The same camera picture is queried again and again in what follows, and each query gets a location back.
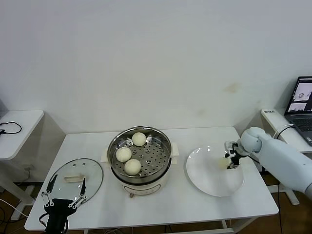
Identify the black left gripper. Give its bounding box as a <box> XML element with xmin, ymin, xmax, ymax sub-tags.
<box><xmin>40</xmin><ymin>174</ymin><xmax>88</xmax><ymax>234</ymax></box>

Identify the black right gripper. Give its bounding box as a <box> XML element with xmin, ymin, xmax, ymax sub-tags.
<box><xmin>225</xmin><ymin>143</ymin><xmax>242</xmax><ymax>170</ymax></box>

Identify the white steamed baozi bun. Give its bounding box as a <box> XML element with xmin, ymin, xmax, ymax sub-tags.
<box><xmin>116</xmin><ymin>147</ymin><xmax>133</xmax><ymax>162</ymax></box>
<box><xmin>132</xmin><ymin>132</ymin><xmax>147</xmax><ymax>147</ymax></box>
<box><xmin>217</xmin><ymin>157</ymin><xmax>230</xmax><ymax>169</ymax></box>
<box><xmin>124</xmin><ymin>158</ymin><xmax>142</xmax><ymax>175</ymax></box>

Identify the round glass pot lid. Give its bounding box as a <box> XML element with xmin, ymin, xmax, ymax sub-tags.
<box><xmin>47</xmin><ymin>158</ymin><xmax>104</xmax><ymax>208</ymax></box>

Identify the stainless steel steamer basket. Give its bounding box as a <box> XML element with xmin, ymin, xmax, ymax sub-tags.
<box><xmin>108</xmin><ymin>126</ymin><xmax>173</xmax><ymax>182</ymax></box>

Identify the white round plate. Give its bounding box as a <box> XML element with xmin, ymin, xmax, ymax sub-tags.
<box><xmin>186</xmin><ymin>146</ymin><xmax>245</xmax><ymax>197</ymax></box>

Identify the white side table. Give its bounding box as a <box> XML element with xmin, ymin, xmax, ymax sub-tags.
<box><xmin>250</xmin><ymin>108</ymin><xmax>312</xmax><ymax>205</ymax></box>
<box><xmin>0</xmin><ymin>109</ymin><xmax>66</xmax><ymax>221</ymax></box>

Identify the grey open laptop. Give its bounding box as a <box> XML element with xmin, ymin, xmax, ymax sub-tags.
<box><xmin>284</xmin><ymin>76</ymin><xmax>312</xmax><ymax>147</ymax></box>

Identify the white strap cable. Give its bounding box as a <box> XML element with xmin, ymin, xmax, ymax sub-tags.
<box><xmin>273</xmin><ymin>123</ymin><xmax>294</xmax><ymax>141</ymax></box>

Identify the black laptop power cable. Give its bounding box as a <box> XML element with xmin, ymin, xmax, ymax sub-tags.
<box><xmin>259</xmin><ymin>125</ymin><xmax>294</xmax><ymax>234</ymax></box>

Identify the white floor cable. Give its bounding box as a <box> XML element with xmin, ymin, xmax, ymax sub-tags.
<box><xmin>0</xmin><ymin>198</ymin><xmax>28</xmax><ymax>217</ymax></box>

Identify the white main table frame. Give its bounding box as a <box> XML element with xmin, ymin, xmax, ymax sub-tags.
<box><xmin>82</xmin><ymin>216</ymin><xmax>259</xmax><ymax>234</ymax></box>

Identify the black looped cable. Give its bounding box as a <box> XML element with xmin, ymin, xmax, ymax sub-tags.
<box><xmin>0</xmin><ymin>121</ymin><xmax>22</xmax><ymax>137</ymax></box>

